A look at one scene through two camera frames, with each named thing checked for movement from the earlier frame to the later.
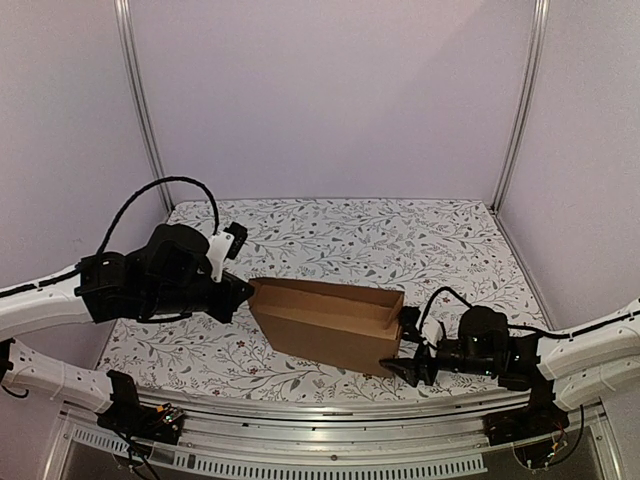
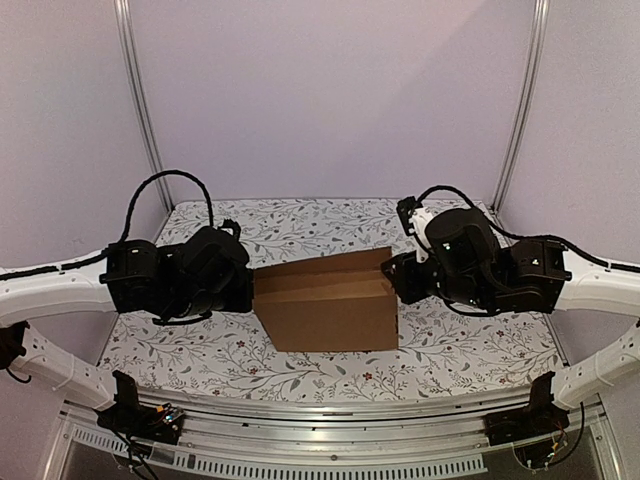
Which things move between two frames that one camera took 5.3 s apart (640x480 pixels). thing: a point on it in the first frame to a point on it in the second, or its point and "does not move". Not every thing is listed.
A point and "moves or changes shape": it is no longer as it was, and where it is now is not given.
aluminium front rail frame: x=238 y=438 does not move
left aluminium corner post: x=126 y=23 does not move
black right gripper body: x=427 y=364 to x=400 y=279
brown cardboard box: x=352 y=324 moves or changes shape
